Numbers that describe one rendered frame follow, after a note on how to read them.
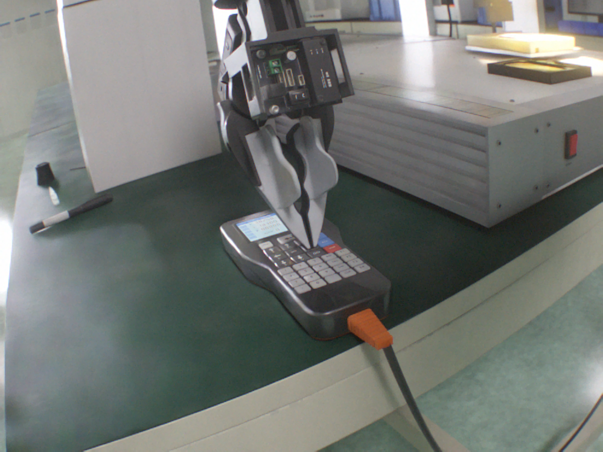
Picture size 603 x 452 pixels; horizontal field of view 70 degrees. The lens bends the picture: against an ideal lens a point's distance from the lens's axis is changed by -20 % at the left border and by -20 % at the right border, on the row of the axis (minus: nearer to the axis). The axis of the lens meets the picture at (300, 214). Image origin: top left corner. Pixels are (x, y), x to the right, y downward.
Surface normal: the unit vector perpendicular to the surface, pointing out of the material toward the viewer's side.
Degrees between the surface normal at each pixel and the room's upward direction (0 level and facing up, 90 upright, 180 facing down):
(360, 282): 0
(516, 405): 0
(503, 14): 90
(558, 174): 90
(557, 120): 90
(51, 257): 0
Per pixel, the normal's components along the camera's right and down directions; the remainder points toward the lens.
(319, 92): 0.36, 0.07
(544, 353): -0.13, -0.91
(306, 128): -0.89, 0.22
